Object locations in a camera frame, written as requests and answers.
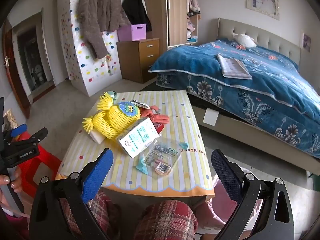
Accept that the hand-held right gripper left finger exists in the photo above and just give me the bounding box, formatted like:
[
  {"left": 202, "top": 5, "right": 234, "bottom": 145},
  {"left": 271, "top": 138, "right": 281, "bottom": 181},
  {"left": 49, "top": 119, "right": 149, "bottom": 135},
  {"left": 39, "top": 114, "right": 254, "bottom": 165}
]
[{"left": 29, "top": 148, "right": 115, "bottom": 240}]

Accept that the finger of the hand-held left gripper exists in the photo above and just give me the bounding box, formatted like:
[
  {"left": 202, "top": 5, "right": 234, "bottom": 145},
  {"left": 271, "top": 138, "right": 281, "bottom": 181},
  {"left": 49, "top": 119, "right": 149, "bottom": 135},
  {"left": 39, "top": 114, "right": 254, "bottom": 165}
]
[
  {"left": 2, "top": 124, "right": 27, "bottom": 138},
  {"left": 4, "top": 127, "right": 48, "bottom": 147}
]

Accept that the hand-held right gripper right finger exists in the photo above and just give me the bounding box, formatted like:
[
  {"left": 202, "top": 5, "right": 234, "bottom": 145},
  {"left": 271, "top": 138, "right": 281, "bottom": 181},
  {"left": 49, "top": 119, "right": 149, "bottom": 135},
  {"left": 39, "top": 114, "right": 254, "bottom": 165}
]
[{"left": 211, "top": 149, "right": 295, "bottom": 240}]

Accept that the trash bin with white bag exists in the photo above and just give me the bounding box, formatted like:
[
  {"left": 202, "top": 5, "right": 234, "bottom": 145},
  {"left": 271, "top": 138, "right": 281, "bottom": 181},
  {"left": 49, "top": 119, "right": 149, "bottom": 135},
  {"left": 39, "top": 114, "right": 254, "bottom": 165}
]
[{"left": 200, "top": 175, "right": 263, "bottom": 233}]

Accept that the yellow foam fruit net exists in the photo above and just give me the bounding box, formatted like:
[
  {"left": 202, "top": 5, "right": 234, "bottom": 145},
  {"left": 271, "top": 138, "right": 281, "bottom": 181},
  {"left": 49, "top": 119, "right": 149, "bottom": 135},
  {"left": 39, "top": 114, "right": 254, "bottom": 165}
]
[
  {"left": 82, "top": 111, "right": 118, "bottom": 137},
  {"left": 97, "top": 92, "right": 118, "bottom": 111}
]

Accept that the white carton box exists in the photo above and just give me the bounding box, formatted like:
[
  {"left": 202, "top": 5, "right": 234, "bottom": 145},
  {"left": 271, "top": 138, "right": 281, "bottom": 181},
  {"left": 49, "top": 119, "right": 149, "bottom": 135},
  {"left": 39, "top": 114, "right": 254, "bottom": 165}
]
[{"left": 119, "top": 117, "right": 161, "bottom": 159}]

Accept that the yellow foam net with sticker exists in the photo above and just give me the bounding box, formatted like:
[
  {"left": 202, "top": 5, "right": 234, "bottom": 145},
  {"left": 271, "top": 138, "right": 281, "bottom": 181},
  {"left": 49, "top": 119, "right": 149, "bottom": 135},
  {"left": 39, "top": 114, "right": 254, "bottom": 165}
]
[{"left": 106, "top": 101, "right": 142, "bottom": 140}]

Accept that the teal printed snack packet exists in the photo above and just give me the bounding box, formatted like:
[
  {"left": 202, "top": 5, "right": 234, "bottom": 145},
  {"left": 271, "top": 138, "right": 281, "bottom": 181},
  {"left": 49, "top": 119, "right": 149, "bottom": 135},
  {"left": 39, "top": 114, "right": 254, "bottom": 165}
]
[{"left": 136, "top": 144, "right": 182, "bottom": 176}]

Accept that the orange cloth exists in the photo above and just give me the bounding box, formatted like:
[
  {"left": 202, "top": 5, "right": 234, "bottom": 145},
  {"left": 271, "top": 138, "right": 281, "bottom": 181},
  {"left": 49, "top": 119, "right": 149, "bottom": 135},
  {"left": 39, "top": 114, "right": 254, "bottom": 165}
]
[{"left": 139, "top": 105, "right": 170, "bottom": 126}]

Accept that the person's left hand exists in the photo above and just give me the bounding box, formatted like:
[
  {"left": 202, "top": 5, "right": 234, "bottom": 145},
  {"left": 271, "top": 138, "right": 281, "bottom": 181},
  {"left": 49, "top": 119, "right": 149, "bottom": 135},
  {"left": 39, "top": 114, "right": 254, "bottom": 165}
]
[{"left": 0, "top": 166, "right": 23, "bottom": 193}]

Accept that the red plastic stool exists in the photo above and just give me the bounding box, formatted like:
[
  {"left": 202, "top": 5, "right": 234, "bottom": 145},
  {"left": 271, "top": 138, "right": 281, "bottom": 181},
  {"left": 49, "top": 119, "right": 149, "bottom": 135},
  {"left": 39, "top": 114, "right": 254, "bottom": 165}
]
[{"left": 11, "top": 130, "right": 62, "bottom": 198}]

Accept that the white crumpled wrapper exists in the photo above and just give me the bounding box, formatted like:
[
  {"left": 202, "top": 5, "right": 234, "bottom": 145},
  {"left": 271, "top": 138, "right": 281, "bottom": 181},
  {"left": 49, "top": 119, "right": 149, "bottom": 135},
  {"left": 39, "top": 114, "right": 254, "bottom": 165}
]
[{"left": 89, "top": 129, "right": 106, "bottom": 145}]

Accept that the person's left leg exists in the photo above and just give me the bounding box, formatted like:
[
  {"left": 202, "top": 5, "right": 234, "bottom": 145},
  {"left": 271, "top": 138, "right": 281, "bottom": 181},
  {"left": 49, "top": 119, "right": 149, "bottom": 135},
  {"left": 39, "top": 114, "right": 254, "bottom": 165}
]
[{"left": 60, "top": 191, "right": 121, "bottom": 240}]

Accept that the person's leg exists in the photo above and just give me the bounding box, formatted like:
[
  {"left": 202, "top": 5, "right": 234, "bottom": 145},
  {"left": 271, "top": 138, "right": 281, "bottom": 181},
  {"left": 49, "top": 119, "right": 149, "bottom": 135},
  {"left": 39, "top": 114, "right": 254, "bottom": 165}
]
[
  {"left": 134, "top": 200, "right": 199, "bottom": 240},
  {"left": 60, "top": 191, "right": 121, "bottom": 240}
]

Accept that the brown wooden door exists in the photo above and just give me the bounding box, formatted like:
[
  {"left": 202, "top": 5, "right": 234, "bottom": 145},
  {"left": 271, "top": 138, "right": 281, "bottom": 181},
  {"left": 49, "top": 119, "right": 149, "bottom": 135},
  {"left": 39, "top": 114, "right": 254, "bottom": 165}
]
[{"left": 2, "top": 20, "right": 31, "bottom": 119}]

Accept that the white bed label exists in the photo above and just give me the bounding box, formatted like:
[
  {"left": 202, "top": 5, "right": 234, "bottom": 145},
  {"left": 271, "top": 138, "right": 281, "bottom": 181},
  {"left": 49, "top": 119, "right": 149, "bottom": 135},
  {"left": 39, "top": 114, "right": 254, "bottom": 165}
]
[{"left": 203, "top": 108, "right": 219, "bottom": 126}]

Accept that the striped yellow tablecloth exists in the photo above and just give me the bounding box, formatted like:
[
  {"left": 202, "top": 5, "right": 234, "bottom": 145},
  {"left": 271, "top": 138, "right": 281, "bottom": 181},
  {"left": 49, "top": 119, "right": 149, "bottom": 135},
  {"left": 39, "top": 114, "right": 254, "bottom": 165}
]
[{"left": 55, "top": 90, "right": 215, "bottom": 203}]

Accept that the person's right leg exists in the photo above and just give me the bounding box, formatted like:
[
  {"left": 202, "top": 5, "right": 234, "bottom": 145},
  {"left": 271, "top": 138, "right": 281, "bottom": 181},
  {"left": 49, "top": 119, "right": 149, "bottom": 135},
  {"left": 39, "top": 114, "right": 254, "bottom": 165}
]
[{"left": 134, "top": 200, "right": 199, "bottom": 240}]

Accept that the red packet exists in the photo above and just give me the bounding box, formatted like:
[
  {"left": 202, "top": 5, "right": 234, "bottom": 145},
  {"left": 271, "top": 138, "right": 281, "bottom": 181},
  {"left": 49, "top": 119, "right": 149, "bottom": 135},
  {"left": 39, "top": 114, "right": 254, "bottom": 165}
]
[{"left": 151, "top": 121, "right": 167, "bottom": 135}]

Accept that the white polka dot cabinet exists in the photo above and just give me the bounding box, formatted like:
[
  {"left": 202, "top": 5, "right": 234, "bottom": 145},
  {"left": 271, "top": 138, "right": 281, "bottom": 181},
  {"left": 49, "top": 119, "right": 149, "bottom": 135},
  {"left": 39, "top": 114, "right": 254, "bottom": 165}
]
[{"left": 56, "top": 0, "right": 123, "bottom": 97}]

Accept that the blue floral blanket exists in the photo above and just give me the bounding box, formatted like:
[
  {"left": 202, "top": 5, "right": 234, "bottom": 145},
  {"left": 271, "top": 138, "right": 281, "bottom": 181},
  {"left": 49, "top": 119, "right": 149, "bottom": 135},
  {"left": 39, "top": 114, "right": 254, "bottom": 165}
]
[{"left": 149, "top": 39, "right": 320, "bottom": 159}]

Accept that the folded grey cloth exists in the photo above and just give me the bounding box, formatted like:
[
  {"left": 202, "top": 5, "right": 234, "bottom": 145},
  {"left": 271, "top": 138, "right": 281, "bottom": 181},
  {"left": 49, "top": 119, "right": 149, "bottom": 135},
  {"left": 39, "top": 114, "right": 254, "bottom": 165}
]
[{"left": 216, "top": 53, "right": 253, "bottom": 80}]

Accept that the wooden drawer cabinet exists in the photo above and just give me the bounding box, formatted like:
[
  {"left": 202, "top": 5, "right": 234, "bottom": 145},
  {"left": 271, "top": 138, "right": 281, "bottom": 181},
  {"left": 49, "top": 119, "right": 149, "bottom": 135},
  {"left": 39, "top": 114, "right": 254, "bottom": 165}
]
[{"left": 116, "top": 38, "right": 160, "bottom": 84}]

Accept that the brown quilted jacket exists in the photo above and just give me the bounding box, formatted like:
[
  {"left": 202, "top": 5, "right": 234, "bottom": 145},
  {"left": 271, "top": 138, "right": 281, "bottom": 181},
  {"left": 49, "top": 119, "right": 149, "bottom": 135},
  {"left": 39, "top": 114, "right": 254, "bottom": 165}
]
[{"left": 76, "top": 0, "right": 125, "bottom": 59}]

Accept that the white pillow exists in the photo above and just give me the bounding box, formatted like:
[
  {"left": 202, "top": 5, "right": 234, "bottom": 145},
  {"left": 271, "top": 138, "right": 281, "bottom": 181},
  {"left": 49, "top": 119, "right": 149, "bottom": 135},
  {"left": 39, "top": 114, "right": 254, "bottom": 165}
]
[{"left": 234, "top": 34, "right": 258, "bottom": 48}]

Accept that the purple plastic basket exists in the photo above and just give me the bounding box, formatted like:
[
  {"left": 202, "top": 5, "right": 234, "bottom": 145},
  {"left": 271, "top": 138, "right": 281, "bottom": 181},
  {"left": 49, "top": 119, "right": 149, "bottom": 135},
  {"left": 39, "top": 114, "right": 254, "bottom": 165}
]
[{"left": 117, "top": 24, "right": 147, "bottom": 42}]

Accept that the beige upholstered bed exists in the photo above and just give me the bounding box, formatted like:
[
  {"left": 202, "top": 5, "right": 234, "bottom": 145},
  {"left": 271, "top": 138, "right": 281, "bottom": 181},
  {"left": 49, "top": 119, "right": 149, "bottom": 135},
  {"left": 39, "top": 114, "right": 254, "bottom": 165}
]
[{"left": 150, "top": 17, "right": 320, "bottom": 177}]

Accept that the pile of folded clothes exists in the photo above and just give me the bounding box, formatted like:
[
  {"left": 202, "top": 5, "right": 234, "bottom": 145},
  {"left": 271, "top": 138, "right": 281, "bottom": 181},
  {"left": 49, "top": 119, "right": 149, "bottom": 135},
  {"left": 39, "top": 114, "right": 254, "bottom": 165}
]
[{"left": 186, "top": 15, "right": 200, "bottom": 43}]

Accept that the black jacket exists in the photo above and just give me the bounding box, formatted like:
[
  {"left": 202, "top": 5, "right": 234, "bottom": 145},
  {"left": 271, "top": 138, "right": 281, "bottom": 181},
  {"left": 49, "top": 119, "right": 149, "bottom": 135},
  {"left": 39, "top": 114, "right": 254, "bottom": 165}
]
[{"left": 122, "top": 0, "right": 152, "bottom": 33}]

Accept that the wooden wardrobe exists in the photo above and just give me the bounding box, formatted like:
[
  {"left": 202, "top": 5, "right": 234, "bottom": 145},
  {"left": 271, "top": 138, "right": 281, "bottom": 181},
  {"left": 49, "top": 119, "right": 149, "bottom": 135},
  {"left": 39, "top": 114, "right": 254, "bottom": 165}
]
[{"left": 139, "top": 0, "right": 202, "bottom": 50}]

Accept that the small wall picture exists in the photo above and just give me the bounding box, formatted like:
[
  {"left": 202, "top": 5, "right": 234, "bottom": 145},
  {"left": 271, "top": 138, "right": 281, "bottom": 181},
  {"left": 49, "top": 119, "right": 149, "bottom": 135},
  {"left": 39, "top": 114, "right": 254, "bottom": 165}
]
[{"left": 302, "top": 33, "right": 312, "bottom": 52}]

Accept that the wall poster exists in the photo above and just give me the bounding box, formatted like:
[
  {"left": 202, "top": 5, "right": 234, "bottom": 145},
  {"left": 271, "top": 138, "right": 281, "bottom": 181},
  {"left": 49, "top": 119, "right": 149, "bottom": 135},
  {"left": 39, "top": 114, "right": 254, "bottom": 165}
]
[{"left": 244, "top": 0, "right": 280, "bottom": 21}]

